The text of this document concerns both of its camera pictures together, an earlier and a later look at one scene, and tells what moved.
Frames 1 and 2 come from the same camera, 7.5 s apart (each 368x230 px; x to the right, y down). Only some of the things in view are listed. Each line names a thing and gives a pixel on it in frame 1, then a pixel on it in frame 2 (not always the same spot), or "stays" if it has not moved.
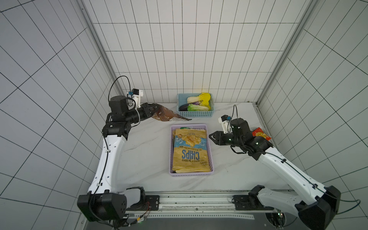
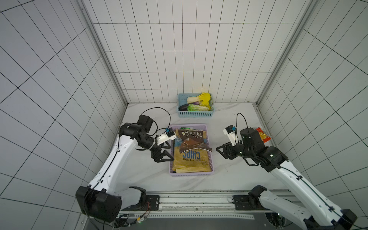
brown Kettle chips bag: x=166 y=114 to x=191 y=139
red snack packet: x=258 y=132 stays
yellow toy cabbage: x=205 y=97 stays
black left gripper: x=146 y=107 to x=157 y=157
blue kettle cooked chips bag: x=190 y=154 stays
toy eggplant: x=183 y=107 stays
